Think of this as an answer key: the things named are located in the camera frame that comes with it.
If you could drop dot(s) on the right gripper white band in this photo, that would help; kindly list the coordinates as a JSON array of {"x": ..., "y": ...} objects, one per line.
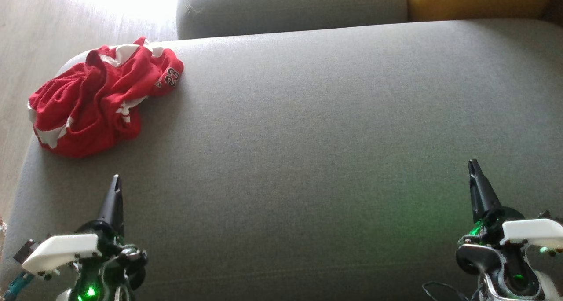
[{"x": 532, "y": 233}]

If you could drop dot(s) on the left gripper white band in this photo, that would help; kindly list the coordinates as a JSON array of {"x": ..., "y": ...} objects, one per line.
[{"x": 61, "y": 250}]

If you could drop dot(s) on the red white basketball jersey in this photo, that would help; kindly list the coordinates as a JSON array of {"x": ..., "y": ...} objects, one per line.
[{"x": 88, "y": 103}]

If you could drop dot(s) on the grey fabric sofa seat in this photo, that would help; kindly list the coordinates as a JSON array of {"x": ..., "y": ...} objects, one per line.
[{"x": 308, "y": 151}]

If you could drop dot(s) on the grey sofa back cushion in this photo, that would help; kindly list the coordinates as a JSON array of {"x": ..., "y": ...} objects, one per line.
[{"x": 290, "y": 8}]

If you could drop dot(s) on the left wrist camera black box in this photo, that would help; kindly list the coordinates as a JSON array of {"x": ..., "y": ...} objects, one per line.
[{"x": 24, "y": 250}]

